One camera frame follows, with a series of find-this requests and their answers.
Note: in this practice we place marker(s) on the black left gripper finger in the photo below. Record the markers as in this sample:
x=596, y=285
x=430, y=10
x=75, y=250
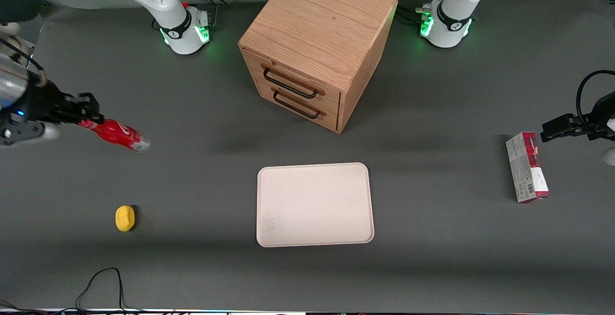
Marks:
x=559, y=121
x=557, y=133

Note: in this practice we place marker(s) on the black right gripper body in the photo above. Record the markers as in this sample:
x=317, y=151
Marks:
x=41, y=102

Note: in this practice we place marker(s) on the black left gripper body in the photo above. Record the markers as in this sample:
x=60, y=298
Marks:
x=602, y=114

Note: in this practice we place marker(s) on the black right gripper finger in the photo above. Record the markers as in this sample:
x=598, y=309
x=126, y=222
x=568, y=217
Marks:
x=86, y=116
x=84, y=102

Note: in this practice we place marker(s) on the red coke bottle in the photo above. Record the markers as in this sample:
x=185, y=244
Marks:
x=117, y=134

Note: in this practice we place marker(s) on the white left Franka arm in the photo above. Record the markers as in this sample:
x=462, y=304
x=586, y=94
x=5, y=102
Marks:
x=454, y=12

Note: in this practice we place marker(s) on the cream rectangular tray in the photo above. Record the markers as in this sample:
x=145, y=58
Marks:
x=314, y=204

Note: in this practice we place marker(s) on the red grey carton box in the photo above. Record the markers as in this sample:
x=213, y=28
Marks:
x=526, y=168

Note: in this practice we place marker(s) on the yellow lemon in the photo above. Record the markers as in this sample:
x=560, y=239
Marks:
x=125, y=218

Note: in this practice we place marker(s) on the wooden drawer cabinet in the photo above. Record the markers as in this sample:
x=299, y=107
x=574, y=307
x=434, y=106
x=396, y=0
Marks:
x=317, y=27

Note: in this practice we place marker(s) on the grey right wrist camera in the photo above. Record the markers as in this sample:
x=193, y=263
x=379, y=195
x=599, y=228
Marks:
x=29, y=132

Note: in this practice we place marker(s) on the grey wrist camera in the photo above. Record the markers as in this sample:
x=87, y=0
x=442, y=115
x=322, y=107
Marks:
x=29, y=132
x=610, y=156

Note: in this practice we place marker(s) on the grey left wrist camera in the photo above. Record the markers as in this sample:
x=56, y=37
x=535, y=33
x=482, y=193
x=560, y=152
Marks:
x=610, y=156

